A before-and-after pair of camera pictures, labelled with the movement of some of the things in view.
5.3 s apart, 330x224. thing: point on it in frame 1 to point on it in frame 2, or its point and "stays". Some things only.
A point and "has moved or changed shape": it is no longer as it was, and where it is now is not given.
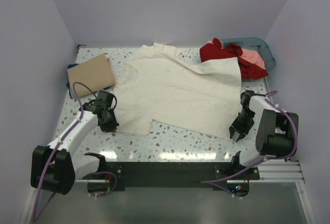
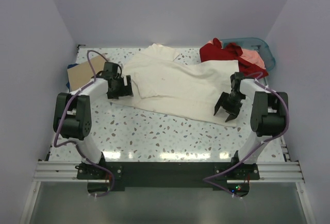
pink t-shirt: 253,56 stays
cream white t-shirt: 155,84 has moved or changed shape
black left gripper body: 110,123 to 120,90
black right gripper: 234,126 to 221,102
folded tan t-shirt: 97,73 stays
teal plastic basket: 259,44 stays
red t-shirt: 215,50 stays
